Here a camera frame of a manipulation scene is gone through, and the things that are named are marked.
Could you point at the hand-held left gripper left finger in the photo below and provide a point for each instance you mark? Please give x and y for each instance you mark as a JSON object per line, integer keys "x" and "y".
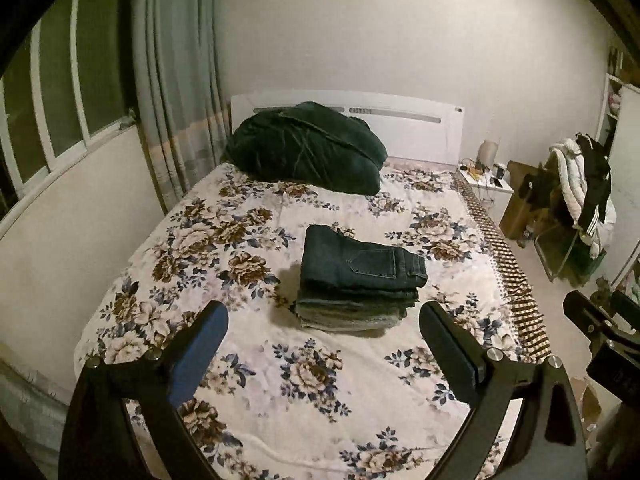
{"x": 197, "y": 355}

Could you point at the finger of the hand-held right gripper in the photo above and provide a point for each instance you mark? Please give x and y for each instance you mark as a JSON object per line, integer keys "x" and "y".
{"x": 627, "y": 305}
{"x": 585, "y": 315}

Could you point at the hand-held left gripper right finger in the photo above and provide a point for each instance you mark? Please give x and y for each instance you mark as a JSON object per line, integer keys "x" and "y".
{"x": 450, "y": 355}

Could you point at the dark blue jeans pants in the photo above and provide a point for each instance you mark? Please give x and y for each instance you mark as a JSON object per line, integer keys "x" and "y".
{"x": 350, "y": 260}

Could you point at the stack of folded pants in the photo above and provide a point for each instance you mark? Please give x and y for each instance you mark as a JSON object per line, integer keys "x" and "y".
{"x": 340, "y": 320}

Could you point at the open cardboard box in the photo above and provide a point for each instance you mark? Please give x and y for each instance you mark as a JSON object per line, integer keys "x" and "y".
{"x": 587, "y": 402}

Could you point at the teal storage box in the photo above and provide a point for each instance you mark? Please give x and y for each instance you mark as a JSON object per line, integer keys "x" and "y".
{"x": 585, "y": 265}

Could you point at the brown checkered bed sheet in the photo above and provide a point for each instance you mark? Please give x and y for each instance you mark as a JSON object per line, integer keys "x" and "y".
{"x": 505, "y": 260}

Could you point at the bed with floral cover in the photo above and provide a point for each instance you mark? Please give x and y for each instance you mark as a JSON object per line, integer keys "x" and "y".
{"x": 300, "y": 410}

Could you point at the tall brown cardboard box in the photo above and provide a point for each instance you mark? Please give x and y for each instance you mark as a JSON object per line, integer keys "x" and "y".
{"x": 512, "y": 212}

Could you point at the black striped garment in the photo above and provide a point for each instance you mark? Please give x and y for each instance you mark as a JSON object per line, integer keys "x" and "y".
{"x": 597, "y": 180}

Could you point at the small black garment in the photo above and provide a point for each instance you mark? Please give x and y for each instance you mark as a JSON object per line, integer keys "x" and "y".
{"x": 532, "y": 190}

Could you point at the white nightstand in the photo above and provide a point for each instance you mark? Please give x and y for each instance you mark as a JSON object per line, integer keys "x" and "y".
{"x": 495, "y": 202}

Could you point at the white sliding door wardrobe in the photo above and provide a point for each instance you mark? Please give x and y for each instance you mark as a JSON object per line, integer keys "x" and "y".
{"x": 625, "y": 160}

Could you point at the beige table lamp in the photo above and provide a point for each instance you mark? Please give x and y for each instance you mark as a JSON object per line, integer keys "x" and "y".
{"x": 486, "y": 152}

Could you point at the white bed headboard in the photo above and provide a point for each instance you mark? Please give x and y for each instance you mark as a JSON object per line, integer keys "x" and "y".
{"x": 410, "y": 135}

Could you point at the dark green duvet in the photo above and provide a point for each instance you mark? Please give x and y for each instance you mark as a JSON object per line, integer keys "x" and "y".
{"x": 300, "y": 150}

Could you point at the grey curtain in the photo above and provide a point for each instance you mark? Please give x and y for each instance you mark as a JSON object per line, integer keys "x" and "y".
{"x": 175, "y": 85}

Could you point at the white framed window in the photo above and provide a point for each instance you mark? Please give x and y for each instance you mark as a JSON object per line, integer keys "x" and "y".
{"x": 60, "y": 85}

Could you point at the metal frame chair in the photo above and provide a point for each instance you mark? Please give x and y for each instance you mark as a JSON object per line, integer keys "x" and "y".
{"x": 542, "y": 258}

